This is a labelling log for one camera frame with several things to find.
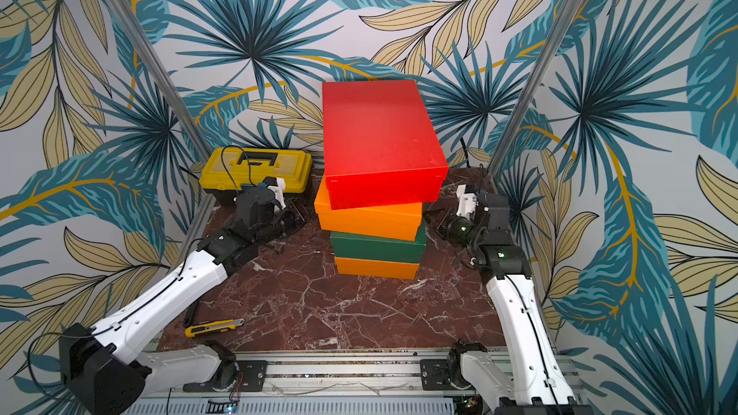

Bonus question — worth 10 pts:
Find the yellow utility knife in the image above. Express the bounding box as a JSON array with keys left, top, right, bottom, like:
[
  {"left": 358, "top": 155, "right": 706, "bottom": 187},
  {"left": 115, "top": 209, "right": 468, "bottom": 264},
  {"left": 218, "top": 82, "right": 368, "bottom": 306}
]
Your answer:
[{"left": 184, "top": 318, "right": 244, "bottom": 338}]

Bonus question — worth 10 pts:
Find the left aluminium corner post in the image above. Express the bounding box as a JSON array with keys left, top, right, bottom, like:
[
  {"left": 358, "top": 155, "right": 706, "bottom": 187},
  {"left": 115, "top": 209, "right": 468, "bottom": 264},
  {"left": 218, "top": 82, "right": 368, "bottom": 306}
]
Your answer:
[{"left": 105, "top": 0, "right": 213, "bottom": 161}]

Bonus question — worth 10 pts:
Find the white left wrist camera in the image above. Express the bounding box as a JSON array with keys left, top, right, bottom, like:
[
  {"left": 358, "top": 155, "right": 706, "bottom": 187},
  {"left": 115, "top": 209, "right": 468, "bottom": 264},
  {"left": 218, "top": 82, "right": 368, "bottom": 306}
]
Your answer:
[{"left": 258, "top": 177, "right": 286, "bottom": 209}]

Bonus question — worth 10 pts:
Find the green shoebox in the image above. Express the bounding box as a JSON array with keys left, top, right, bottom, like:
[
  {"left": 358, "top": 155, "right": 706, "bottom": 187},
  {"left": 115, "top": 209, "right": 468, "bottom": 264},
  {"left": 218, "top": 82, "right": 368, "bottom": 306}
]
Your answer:
[{"left": 330, "top": 223, "right": 427, "bottom": 264}]

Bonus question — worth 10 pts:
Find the red shoebox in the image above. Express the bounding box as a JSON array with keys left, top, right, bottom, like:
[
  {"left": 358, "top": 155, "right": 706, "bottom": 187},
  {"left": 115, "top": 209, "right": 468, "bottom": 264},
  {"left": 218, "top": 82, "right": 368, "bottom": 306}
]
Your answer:
[{"left": 322, "top": 80, "right": 449, "bottom": 209}]

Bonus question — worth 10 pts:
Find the right aluminium corner post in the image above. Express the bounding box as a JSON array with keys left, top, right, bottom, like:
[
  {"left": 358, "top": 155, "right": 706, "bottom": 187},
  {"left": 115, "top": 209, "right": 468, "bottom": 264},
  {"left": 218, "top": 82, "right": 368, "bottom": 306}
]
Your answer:
[{"left": 487, "top": 0, "right": 583, "bottom": 179}]

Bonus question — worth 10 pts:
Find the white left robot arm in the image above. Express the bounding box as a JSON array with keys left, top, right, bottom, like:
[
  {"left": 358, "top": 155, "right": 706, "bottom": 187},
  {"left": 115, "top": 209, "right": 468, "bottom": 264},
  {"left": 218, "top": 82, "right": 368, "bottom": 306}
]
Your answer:
[{"left": 59, "top": 184, "right": 309, "bottom": 414}]

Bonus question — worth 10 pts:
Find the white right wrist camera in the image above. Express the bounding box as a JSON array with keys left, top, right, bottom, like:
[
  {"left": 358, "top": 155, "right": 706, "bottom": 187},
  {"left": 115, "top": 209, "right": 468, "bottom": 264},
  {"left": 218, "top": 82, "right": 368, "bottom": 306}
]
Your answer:
[{"left": 455, "top": 184, "right": 478, "bottom": 221}]

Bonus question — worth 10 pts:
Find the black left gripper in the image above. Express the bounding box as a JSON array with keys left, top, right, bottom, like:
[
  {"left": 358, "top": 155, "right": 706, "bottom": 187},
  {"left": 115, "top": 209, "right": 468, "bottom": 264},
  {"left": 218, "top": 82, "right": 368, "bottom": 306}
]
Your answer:
[{"left": 254, "top": 196, "right": 321, "bottom": 247}]

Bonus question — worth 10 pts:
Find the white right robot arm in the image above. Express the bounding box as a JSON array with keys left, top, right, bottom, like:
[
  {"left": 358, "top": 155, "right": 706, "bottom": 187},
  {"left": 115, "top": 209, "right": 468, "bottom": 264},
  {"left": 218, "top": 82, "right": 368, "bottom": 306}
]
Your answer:
[{"left": 437, "top": 184, "right": 594, "bottom": 414}]

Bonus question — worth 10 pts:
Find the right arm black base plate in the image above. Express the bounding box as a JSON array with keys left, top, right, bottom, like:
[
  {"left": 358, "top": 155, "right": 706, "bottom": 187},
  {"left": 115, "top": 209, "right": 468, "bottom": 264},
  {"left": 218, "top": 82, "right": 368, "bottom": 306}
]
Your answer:
[{"left": 420, "top": 359, "right": 460, "bottom": 391}]

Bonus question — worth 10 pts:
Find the small orange shoebox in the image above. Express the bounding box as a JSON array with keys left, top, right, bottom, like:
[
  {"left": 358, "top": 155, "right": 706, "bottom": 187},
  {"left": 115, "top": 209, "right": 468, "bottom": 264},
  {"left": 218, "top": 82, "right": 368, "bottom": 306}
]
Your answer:
[{"left": 334, "top": 257, "right": 420, "bottom": 280}]

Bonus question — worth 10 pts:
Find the red pipe wrench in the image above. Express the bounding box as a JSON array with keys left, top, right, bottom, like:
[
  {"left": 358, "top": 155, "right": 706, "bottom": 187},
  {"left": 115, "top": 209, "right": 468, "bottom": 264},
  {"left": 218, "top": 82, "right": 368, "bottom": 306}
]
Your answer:
[{"left": 183, "top": 300, "right": 200, "bottom": 329}]

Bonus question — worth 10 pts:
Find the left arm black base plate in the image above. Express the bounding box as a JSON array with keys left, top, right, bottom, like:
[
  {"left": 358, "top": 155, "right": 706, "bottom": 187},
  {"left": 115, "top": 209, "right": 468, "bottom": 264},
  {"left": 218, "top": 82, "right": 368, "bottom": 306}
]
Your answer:
[{"left": 183, "top": 360, "right": 267, "bottom": 394}]

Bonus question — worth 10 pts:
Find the yellow black plastic toolbox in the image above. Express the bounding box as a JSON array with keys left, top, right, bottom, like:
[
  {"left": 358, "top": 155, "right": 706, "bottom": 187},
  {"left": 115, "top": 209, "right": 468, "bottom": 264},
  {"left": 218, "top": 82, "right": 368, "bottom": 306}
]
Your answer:
[{"left": 199, "top": 145, "right": 312, "bottom": 206}]

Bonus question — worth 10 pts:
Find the aluminium corner post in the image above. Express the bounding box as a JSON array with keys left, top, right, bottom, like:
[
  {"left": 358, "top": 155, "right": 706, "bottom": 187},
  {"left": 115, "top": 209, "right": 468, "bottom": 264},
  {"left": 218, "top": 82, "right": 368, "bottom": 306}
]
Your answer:
[
  {"left": 105, "top": 0, "right": 213, "bottom": 161},
  {"left": 487, "top": 0, "right": 583, "bottom": 179}
]

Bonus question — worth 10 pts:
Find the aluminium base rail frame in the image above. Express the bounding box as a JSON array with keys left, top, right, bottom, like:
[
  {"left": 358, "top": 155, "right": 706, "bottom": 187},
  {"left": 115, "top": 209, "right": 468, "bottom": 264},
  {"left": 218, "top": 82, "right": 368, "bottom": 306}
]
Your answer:
[{"left": 85, "top": 195, "right": 589, "bottom": 415}]

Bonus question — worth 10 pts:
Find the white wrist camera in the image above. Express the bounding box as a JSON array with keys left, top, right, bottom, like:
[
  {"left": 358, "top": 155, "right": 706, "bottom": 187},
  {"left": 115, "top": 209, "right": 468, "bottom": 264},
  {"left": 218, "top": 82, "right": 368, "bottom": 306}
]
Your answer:
[
  {"left": 258, "top": 177, "right": 286, "bottom": 209},
  {"left": 455, "top": 184, "right": 478, "bottom": 221}
]

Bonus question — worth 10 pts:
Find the large orange shoebox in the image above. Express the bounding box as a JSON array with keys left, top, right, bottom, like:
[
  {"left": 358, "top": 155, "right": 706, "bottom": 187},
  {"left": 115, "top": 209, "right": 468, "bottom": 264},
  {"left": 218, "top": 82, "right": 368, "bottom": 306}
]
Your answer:
[{"left": 314, "top": 178, "right": 423, "bottom": 241}]

